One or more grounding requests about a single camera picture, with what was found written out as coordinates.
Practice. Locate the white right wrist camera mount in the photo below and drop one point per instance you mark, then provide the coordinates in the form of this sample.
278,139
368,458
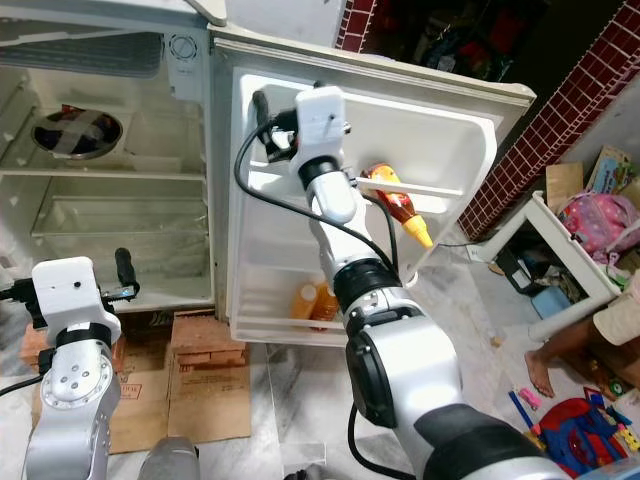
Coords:
322,120

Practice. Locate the pink backpack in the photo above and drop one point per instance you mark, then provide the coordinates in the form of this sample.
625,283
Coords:
595,220

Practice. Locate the clear crisper drawer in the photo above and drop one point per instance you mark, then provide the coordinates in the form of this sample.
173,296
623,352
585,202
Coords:
115,240

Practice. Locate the glass fridge shelf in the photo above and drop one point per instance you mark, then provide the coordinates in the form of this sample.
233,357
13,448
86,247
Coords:
105,174

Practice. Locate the orange drink bottle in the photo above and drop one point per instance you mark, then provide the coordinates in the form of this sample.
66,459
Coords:
325,300
305,303

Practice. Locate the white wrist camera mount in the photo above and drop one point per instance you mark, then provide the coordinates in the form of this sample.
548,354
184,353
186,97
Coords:
322,120
75,290

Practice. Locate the yellow capped sauce bottle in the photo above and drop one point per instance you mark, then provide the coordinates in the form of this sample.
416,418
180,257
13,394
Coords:
400,205

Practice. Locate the colourful picture book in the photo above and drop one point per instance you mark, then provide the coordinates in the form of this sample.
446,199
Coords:
615,170

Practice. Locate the blue storage box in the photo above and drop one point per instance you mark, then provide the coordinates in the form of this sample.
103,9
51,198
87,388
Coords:
553,303

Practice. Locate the red brick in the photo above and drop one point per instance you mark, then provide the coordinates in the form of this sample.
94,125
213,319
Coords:
35,355
210,340

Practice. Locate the white fridge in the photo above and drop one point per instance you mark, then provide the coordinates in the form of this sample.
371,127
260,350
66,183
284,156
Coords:
100,10

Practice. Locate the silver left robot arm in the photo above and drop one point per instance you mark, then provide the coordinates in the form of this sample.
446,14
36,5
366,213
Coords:
75,400

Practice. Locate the red blue backpack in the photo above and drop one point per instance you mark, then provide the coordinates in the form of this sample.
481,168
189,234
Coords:
575,425

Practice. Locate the person in pink dress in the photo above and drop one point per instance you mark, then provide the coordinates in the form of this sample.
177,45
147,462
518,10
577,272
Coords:
575,350

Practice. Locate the white fridge door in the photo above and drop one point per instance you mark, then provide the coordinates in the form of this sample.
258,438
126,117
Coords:
450,140

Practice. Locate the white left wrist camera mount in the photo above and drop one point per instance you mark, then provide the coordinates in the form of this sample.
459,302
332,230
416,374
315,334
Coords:
75,290

